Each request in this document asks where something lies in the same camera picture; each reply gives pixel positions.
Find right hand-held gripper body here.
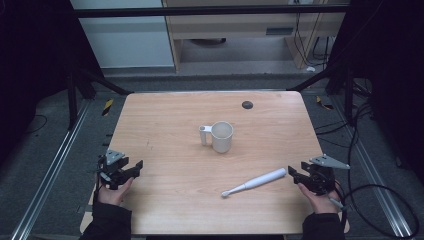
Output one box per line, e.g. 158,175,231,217
300,153,351,197

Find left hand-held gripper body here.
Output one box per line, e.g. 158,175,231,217
96,148,132,191

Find person's left hand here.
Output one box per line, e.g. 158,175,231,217
96,176,135,207

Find person's right hand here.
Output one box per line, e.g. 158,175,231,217
297,182,342,215

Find white electric toothbrush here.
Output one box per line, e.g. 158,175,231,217
220,167,288,199

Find yellow and black tape strip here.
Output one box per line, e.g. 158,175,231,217
315,95,335,111
101,98,115,117

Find black metal stand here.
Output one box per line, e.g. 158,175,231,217
287,61,357,125
65,64,135,132

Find white cabinet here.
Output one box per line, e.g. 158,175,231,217
69,0,176,70

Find black curtain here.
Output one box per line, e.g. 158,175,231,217
326,0,424,184
0,0,105,166

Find light wooden desk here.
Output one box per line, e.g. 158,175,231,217
161,0,348,72

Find black horizontal bar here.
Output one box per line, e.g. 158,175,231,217
73,3,351,19

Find grey cable plug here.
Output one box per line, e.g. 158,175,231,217
329,197,347,212

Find black cable loop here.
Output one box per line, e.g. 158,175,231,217
313,99,421,240

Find aluminium floor rail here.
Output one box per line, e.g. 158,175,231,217
331,94,415,239
9,99,92,240

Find thin black floor cable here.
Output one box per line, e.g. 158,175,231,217
23,113,49,135

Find white cup with handle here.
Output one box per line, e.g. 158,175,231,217
198,120,235,155

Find hanging black cables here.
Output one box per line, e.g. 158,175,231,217
293,12,336,68

